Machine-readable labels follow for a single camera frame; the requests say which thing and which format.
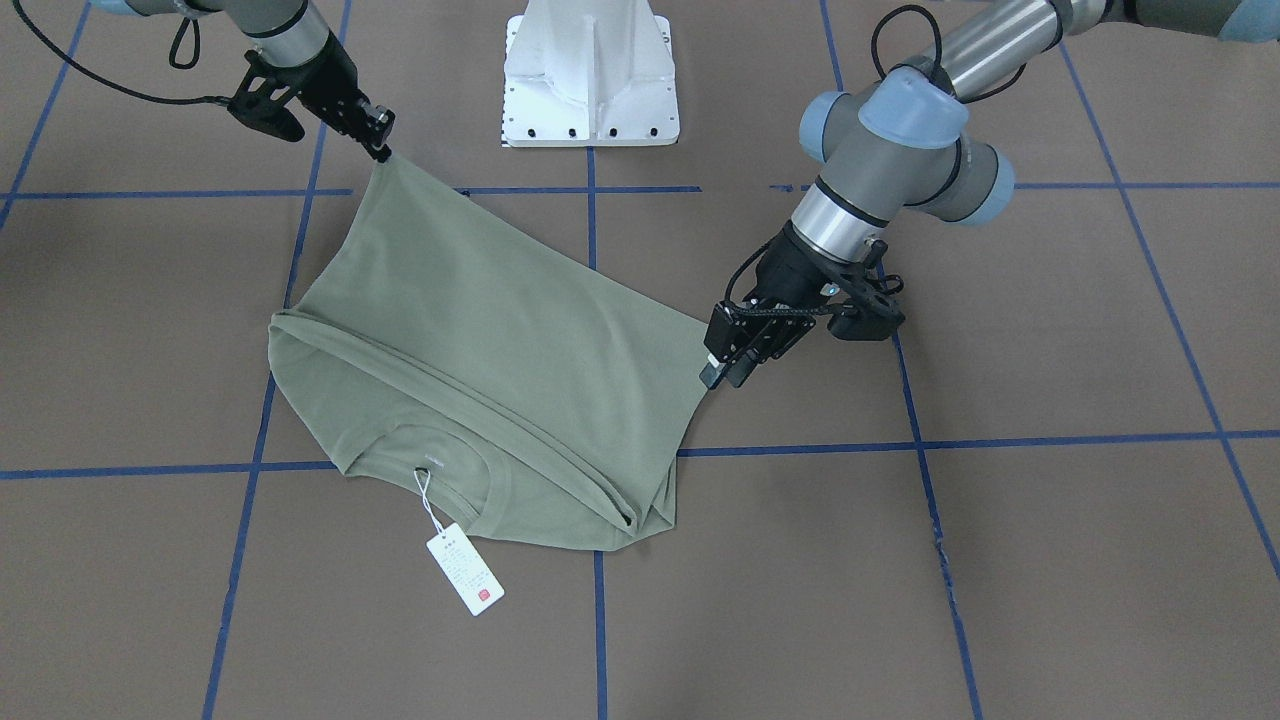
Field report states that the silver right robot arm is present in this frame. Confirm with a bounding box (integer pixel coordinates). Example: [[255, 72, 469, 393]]
[[93, 1, 396, 161]]

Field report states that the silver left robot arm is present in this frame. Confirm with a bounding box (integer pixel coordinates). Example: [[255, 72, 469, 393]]
[[701, 1, 1277, 388]]

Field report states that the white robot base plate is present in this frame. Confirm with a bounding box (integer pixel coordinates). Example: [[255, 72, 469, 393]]
[[500, 1, 681, 149]]

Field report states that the green long-sleeve shirt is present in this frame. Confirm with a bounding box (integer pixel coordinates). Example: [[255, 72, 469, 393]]
[[268, 156, 707, 551]]

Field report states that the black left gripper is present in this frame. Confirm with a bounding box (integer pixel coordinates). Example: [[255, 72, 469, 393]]
[[699, 225, 906, 389]]

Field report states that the blue tape line crosswise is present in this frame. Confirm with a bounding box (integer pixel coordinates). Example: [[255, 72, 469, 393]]
[[1, 461, 335, 480]]

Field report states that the white shirt price tag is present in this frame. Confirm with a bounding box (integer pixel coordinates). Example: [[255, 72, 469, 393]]
[[426, 523, 506, 618]]

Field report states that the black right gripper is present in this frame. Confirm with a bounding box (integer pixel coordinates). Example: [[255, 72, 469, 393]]
[[227, 40, 396, 163]]

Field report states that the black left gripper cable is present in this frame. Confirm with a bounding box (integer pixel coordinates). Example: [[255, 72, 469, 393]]
[[10, 0, 236, 106]]

